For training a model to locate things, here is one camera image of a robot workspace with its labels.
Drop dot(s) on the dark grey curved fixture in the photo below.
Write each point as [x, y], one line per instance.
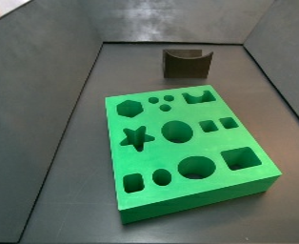
[186, 63]

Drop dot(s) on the green shape sorter block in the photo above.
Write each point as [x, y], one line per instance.
[182, 151]

